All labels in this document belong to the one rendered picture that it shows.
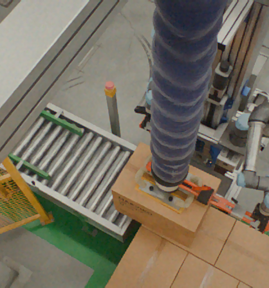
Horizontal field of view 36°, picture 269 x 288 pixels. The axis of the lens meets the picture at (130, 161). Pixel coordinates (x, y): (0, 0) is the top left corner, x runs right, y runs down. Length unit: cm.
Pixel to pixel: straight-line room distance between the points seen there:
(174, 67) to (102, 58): 318
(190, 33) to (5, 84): 82
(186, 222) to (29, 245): 167
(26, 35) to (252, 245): 270
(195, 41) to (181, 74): 16
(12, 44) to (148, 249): 253
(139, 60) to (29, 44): 393
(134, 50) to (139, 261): 248
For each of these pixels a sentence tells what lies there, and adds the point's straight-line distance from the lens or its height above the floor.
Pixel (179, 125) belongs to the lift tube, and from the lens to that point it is 180.
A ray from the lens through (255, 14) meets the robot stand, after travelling 230.
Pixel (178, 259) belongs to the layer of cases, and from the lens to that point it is 307.
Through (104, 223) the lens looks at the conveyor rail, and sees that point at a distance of 309.
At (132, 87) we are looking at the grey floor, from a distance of 436.
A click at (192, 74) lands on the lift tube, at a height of 235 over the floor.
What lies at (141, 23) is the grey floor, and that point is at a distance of 493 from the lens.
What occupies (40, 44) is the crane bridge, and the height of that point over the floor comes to 305.
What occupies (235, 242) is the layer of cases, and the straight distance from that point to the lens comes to 316.
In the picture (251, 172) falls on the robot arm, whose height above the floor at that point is 155.
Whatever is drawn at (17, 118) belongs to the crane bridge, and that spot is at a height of 300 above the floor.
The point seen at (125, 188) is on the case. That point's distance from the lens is 266.
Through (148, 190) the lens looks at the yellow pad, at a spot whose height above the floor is 110.
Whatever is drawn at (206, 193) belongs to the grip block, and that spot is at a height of 122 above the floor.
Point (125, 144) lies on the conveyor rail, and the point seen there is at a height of 59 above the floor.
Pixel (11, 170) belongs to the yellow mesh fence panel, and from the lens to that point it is 282.
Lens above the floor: 354
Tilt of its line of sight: 64 degrees down
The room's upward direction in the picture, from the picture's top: 5 degrees counter-clockwise
